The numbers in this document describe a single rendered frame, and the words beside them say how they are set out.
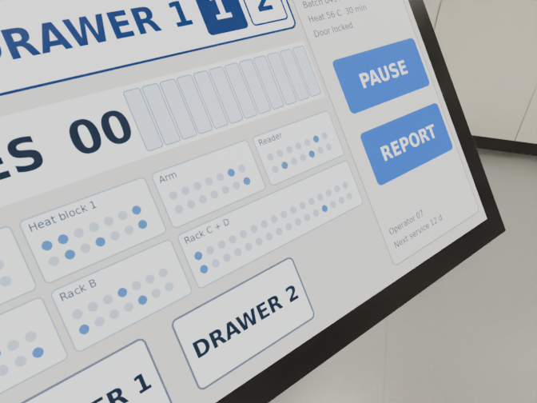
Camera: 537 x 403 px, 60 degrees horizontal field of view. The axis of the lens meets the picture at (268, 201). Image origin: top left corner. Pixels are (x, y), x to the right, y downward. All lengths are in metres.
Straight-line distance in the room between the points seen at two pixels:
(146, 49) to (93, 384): 0.20
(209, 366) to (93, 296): 0.08
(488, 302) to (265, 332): 1.54
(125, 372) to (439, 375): 1.34
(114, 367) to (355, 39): 0.29
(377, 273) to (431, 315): 1.34
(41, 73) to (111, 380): 0.17
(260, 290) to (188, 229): 0.06
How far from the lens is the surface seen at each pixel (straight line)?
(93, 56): 0.30
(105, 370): 0.28
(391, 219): 0.38
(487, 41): 2.38
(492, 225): 0.48
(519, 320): 1.82
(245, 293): 0.31
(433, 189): 0.42
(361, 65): 0.40
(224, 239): 0.30
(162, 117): 0.30
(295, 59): 0.36
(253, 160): 0.32
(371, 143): 0.38
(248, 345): 0.31
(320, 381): 1.47
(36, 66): 0.30
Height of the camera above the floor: 1.25
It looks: 38 degrees down
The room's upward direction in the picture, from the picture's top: 2 degrees clockwise
